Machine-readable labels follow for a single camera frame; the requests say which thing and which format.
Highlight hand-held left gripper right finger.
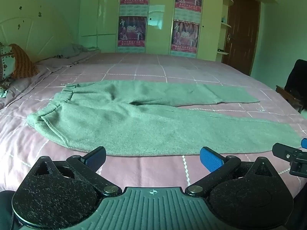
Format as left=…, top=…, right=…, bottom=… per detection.
left=185, top=146, right=281, bottom=197

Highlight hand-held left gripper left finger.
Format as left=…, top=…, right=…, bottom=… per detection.
left=32, top=146, right=122, bottom=197

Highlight grey-green knit pants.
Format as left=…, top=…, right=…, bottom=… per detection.
left=27, top=80, right=303, bottom=157

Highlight wooden chair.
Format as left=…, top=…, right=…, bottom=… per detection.
left=275, top=85, right=304, bottom=113

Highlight lavender folded blanket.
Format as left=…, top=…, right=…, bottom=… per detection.
left=35, top=50, right=101, bottom=69

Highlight pink checked bed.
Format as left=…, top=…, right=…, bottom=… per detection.
left=0, top=52, right=307, bottom=197

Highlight grey crumpled cloth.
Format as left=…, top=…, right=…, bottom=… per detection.
left=56, top=44, right=90, bottom=59

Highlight orange patterned pillow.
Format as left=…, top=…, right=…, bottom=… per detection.
left=9, top=44, right=39, bottom=80

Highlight dark brown wooden door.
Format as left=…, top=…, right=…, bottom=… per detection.
left=221, top=0, right=261, bottom=76

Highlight white heart-print pillow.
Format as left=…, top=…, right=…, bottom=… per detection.
left=0, top=42, right=17, bottom=80

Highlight rounded corner shelf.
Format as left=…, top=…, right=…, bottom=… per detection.
left=216, top=0, right=234, bottom=56

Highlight pale headboard with flower decals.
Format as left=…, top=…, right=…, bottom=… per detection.
left=0, top=0, right=75, bottom=64

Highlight pale glossy wardrobe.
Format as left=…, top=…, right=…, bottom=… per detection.
left=79, top=0, right=279, bottom=62

